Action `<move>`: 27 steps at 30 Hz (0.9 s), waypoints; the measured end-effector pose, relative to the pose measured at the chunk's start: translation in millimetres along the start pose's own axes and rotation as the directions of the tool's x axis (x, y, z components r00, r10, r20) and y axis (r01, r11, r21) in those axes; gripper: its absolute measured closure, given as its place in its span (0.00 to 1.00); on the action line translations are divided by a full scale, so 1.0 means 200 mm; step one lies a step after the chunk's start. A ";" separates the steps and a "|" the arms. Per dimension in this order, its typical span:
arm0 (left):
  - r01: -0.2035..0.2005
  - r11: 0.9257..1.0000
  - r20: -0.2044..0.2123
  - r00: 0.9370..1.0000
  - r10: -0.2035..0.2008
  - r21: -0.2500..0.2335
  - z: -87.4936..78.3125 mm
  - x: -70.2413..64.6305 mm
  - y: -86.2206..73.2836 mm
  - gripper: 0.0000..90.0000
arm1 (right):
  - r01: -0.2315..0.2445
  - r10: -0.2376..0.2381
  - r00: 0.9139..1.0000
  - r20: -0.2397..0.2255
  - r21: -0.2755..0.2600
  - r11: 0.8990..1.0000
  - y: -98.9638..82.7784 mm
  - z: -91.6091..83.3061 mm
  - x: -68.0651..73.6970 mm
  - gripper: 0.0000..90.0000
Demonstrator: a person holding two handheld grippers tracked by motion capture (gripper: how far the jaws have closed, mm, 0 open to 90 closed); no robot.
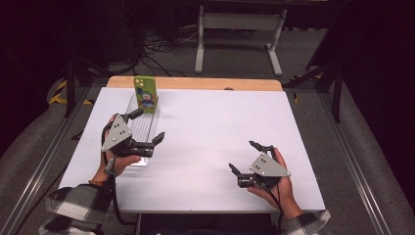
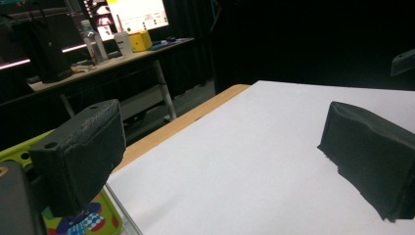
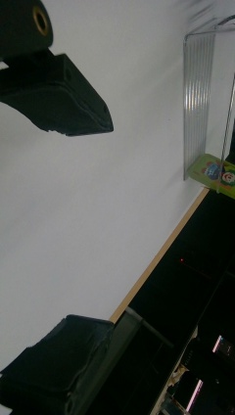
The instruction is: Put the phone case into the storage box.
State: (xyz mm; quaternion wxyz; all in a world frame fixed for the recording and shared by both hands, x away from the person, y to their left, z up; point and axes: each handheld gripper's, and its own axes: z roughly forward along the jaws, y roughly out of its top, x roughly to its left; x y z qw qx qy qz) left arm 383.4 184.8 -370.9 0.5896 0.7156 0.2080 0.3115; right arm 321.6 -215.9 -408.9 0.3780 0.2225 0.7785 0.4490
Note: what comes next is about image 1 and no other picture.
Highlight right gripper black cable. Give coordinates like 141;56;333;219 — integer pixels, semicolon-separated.
259;183;286;232

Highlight black floor cables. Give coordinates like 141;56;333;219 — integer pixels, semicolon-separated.
130;27;200;78

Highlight clear plastic packaging tray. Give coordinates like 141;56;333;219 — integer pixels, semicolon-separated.
125;94;161;167

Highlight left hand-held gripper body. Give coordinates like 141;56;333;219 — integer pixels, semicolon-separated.
101;113;156;159

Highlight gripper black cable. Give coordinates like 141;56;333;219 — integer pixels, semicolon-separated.
101;123;137;227
259;183;286;232

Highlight grey metal stand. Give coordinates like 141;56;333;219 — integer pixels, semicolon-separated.
194;4;288;77

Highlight green cartoon phone case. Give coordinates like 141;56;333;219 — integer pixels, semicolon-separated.
133;75;160;115

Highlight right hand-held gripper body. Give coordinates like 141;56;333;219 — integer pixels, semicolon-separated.
237;145;292;190

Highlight person's left hand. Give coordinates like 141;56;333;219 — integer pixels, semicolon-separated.
92;114;142;184

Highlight wooden table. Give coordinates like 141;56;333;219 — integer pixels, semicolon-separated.
106;75;284;92

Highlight black stand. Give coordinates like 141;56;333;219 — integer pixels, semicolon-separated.
283;62;345;124
63;57;112;119

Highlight aluminium floor rail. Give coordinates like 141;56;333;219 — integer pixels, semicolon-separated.
0;86;93;235
317;92;393;235

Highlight person's right hand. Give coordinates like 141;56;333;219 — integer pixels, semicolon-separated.
247;147;305;220

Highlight yellow black floor tape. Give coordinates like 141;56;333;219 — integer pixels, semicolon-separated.
48;79;94;106

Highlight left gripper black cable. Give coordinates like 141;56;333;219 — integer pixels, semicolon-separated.
101;123;137;227

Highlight white table board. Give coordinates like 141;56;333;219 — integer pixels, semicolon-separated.
58;86;327;214

